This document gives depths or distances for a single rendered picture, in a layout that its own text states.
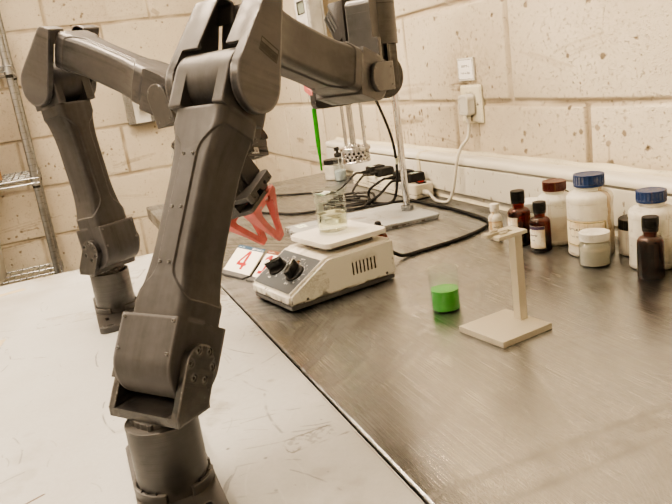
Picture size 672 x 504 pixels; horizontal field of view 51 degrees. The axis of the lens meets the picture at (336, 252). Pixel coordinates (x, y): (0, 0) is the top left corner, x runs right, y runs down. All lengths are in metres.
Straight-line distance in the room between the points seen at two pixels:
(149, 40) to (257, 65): 2.82
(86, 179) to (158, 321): 0.57
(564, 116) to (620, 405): 0.79
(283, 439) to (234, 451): 0.05
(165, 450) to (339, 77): 0.45
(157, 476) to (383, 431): 0.22
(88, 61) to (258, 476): 0.66
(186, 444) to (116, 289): 0.60
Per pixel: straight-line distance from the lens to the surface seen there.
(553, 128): 1.44
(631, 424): 0.70
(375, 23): 0.93
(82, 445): 0.80
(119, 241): 1.16
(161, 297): 0.61
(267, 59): 0.68
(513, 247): 0.88
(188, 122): 0.66
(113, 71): 1.05
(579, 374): 0.79
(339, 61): 0.82
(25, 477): 0.78
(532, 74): 1.48
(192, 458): 0.63
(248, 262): 1.30
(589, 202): 1.15
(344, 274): 1.08
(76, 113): 1.16
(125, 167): 3.45
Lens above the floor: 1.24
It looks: 15 degrees down
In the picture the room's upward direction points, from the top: 8 degrees counter-clockwise
